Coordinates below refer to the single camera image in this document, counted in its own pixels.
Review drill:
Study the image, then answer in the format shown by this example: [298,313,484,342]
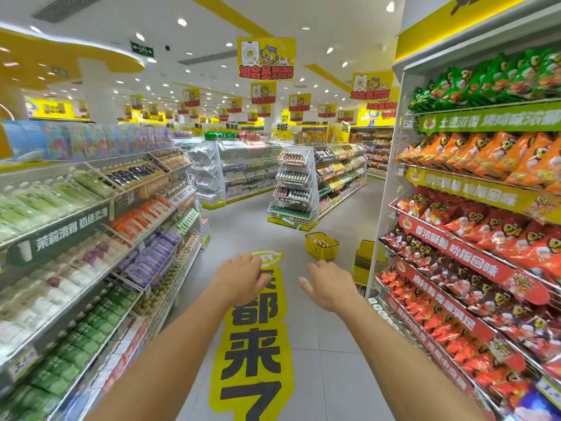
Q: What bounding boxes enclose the row of pale green bottles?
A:
[0,170,115,242]

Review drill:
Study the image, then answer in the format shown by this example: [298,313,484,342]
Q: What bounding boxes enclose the row of orange snack packets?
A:
[395,132,561,194]

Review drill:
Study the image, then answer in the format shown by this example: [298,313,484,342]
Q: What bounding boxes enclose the row of blue snack packets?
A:
[503,385,561,421]

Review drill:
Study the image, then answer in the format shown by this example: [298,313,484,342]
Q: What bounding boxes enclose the yellow floor sticker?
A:
[209,250,295,415]

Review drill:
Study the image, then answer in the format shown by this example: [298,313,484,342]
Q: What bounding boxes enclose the row of red-orange snack packets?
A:
[377,266,534,409]

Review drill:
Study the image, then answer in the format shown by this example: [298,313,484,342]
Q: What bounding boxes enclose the row of dark bottles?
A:
[103,160,164,189]

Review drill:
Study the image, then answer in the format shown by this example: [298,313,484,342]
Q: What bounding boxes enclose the white pillar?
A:
[78,58,120,126]

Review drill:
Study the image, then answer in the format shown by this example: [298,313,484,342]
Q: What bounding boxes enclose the person's right forearm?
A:
[335,296,488,421]

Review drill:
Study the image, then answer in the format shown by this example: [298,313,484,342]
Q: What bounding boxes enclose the wooden wall shelf unit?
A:
[350,126,395,181]

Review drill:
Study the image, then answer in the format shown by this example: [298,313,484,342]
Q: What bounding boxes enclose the grey drinks shelf unit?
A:
[0,146,212,421]

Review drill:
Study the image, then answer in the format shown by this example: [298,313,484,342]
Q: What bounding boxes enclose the row of orange bottles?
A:
[110,197,174,241]

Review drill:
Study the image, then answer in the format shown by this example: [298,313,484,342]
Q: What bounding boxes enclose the group of recessed ceiling lights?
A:
[0,0,397,108]

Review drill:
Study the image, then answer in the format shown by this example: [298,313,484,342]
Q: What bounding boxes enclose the stack of yellow baskets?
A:
[353,240,389,287]

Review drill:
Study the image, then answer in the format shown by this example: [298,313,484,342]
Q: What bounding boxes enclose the person's left hand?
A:
[210,253,272,308]

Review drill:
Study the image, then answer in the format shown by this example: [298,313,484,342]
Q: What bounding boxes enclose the grey ceiling air vent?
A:
[177,50,238,66]
[32,0,111,24]

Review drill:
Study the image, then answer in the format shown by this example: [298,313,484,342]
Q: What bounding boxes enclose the white snack shelf unit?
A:
[365,0,561,421]

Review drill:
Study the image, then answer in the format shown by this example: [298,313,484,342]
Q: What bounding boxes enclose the yellow wall banner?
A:
[24,96,91,121]

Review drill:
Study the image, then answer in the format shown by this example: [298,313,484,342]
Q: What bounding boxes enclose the row of maroon snack packets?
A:
[380,227,561,361]

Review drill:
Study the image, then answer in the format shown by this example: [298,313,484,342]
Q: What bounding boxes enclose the yellow shopping basket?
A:
[305,232,340,262]

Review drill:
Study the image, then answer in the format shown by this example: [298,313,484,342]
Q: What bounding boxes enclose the dark green shelf label strip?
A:
[4,201,113,268]

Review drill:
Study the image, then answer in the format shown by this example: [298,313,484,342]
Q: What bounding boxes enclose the white shelf unit with wire rack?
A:
[267,144,369,232]

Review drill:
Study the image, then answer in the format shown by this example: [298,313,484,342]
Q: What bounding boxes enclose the row of hanging yellow banners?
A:
[123,37,400,127]

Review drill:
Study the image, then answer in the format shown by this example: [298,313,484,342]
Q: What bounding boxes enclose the yellow shelf label strip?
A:
[405,166,561,225]

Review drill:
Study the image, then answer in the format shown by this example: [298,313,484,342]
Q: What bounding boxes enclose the red shelf label strip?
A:
[385,293,497,419]
[393,257,527,372]
[398,214,551,306]

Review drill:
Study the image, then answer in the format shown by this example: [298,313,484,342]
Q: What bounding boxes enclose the yellow curved ceiling panel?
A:
[0,28,146,92]

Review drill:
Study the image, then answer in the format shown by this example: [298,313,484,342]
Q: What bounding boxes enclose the person's left forearm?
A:
[85,282,248,421]

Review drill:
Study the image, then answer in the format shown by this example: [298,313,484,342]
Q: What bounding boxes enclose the row of green snack packets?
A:
[408,47,561,113]

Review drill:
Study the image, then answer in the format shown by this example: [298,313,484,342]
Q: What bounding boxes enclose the row of red snack packets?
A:
[396,188,561,283]

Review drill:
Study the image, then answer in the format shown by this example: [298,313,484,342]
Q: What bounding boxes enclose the yellow shelf header sign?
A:
[394,0,539,63]

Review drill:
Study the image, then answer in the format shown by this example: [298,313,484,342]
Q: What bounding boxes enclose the person's right hand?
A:
[299,260,359,314]

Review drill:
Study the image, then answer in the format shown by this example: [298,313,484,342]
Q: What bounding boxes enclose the row of pastel boxes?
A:
[0,120,176,163]

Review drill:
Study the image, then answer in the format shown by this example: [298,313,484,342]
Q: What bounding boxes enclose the row of white bottles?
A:
[0,233,131,352]

